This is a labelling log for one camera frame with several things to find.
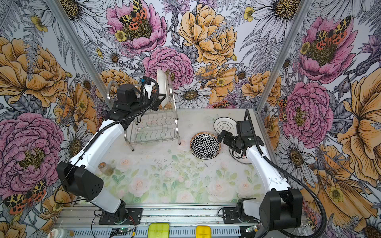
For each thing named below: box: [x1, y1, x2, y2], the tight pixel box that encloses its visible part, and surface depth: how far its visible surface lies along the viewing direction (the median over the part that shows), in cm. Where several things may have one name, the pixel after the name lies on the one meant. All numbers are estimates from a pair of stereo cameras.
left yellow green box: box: [147, 222, 171, 238], surface depth 71 cm
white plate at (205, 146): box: [190, 131, 221, 160], surface depth 101 cm
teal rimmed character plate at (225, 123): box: [213, 116, 238, 137], surface depth 113 cm
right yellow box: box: [195, 225, 212, 238], surface depth 71 cm
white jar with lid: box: [47, 228, 75, 238], surface depth 64 cm
